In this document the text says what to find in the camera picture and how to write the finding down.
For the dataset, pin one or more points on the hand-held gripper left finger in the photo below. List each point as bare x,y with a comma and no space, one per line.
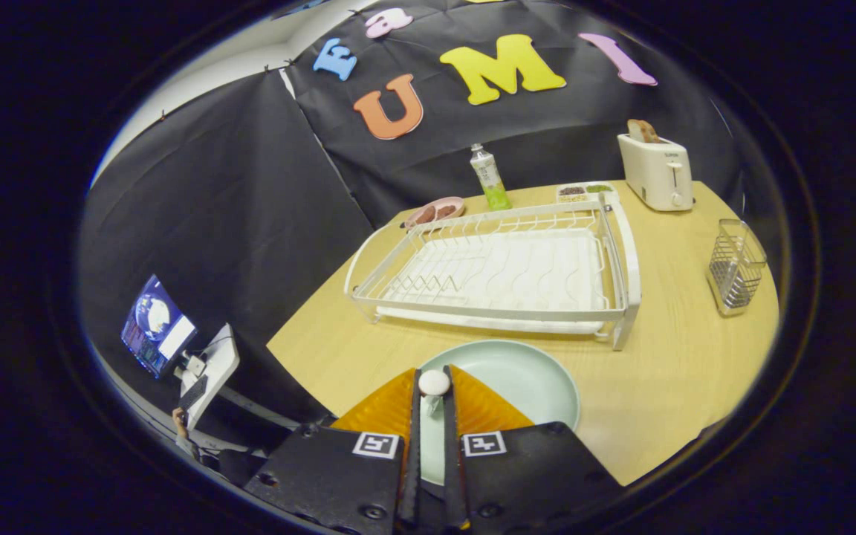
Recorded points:
324,475

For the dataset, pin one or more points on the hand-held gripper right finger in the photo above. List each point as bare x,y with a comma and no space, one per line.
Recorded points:
539,475

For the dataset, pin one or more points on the pale green plate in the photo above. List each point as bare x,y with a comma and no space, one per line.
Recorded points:
524,379

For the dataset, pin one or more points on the pink dish with food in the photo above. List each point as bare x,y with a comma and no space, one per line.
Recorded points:
435,212

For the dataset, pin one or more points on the white laptop stand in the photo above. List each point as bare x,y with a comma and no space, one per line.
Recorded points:
216,364

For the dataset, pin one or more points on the computer monitor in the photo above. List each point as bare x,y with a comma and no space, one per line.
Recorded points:
154,323

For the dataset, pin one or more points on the black backdrop cloth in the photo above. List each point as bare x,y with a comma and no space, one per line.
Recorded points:
235,223

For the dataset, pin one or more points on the white divided tray with beans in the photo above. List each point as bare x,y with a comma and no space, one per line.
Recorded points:
584,192

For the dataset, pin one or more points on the green drink bottle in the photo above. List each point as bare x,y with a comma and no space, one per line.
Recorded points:
491,178

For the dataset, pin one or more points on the white toaster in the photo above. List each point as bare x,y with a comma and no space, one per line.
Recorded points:
655,174

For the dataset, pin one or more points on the brown toast slice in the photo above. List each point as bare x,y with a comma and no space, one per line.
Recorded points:
643,131

